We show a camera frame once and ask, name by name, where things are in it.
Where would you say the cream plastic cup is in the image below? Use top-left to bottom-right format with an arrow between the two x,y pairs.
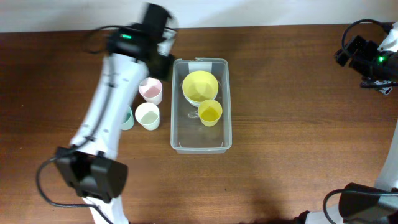
135,102 -> 160,131

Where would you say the white plastic bowl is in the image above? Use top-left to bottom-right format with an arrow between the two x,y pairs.
184,95 -> 201,107

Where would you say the pink plastic cup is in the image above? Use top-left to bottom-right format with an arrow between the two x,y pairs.
139,77 -> 163,105

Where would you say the green plastic cup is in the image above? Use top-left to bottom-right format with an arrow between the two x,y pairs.
120,106 -> 134,131

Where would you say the left black cable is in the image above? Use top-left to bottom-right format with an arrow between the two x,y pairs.
35,24 -> 144,224

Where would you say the yellow plastic cup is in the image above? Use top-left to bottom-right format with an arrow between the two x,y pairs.
198,100 -> 223,127

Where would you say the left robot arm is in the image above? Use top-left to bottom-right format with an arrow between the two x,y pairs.
55,3 -> 176,223

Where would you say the clear plastic storage container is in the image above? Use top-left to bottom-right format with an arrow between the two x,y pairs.
170,58 -> 232,154

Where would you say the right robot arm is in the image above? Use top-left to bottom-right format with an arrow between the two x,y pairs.
293,19 -> 397,224

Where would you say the yellow plastic bowl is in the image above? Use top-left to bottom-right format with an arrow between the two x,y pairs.
182,70 -> 219,103

